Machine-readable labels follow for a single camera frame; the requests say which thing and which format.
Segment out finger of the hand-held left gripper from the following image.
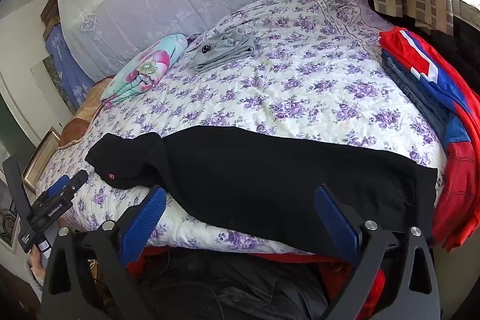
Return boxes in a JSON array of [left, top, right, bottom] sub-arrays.
[[48, 175, 72, 198], [67, 170, 90, 193]]

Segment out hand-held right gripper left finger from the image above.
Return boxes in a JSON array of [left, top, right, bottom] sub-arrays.
[[41, 187, 167, 320]]

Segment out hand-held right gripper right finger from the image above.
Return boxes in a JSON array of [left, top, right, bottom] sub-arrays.
[[314, 184, 440, 320]]

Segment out black pants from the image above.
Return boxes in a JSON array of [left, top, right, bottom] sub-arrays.
[[85, 126, 439, 257]]

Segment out person's left hand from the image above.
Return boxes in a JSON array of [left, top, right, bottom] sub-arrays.
[[30, 247, 50, 284]]

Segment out framed picture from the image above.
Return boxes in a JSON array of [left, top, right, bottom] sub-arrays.
[[22, 130, 61, 193]]

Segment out orange brown pillow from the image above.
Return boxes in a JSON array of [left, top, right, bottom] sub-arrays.
[[58, 78, 113, 148]]

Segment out blue patterned cloth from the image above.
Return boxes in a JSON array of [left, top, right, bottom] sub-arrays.
[[45, 24, 94, 111]]

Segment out black padded jacket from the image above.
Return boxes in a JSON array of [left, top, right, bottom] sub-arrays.
[[142, 253, 338, 320]]

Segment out folded floral blanket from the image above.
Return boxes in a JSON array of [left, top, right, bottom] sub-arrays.
[[100, 34, 188, 107]]

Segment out red and blue garment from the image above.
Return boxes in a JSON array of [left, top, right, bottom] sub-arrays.
[[379, 26, 480, 253]]

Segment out purple floral bedspread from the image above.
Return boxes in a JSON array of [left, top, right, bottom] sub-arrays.
[[35, 0, 451, 255]]

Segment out folded blue jeans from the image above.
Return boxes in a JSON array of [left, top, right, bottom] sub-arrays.
[[380, 55, 451, 148]]

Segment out folded grey garment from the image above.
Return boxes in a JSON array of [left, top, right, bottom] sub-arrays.
[[186, 31, 256, 74]]

